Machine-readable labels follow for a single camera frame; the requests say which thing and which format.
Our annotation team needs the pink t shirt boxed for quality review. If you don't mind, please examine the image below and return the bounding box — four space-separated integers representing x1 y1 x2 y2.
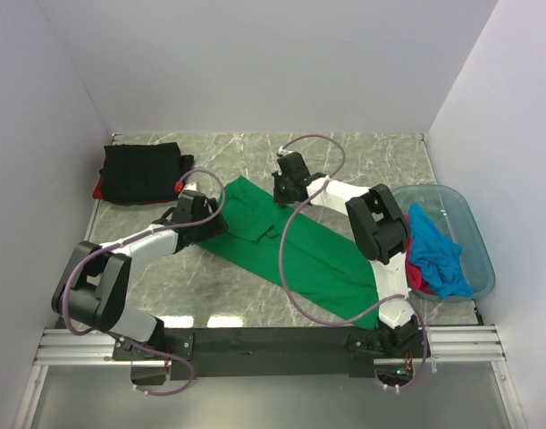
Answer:
404 209 436 296

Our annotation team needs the clear blue plastic bin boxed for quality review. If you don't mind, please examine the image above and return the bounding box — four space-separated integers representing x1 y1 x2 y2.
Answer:
392 184 495 302

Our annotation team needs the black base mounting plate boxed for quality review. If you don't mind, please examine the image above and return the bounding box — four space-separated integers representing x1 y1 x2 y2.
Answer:
113 326 430 384

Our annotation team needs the folded black t shirt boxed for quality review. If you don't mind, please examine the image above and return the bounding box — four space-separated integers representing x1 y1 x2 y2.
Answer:
99 142 195 206

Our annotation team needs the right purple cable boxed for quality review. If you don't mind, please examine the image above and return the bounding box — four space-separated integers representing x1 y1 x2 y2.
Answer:
279 133 430 392

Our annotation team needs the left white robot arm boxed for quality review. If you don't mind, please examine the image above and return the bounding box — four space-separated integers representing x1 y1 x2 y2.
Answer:
51 189 228 359

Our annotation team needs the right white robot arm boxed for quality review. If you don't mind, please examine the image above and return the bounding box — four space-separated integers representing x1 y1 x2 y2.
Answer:
273 148 419 357

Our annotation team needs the folded red t shirt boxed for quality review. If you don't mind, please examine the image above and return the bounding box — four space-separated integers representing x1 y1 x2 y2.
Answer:
92 175 110 201

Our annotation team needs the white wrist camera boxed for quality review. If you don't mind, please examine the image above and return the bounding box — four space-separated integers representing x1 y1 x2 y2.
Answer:
277 147 291 157
174 181 200 193

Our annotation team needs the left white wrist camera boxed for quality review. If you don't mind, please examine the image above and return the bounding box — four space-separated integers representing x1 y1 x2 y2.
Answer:
174 181 200 193

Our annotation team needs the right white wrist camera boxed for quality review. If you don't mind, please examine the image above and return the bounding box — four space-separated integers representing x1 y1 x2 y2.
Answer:
277 147 291 157

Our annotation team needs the blue t shirt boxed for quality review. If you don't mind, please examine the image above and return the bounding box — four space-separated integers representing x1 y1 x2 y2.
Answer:
408 204 474 299

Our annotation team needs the green t shirt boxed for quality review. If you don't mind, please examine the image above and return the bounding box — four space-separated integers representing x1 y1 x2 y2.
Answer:
200 176 379 319

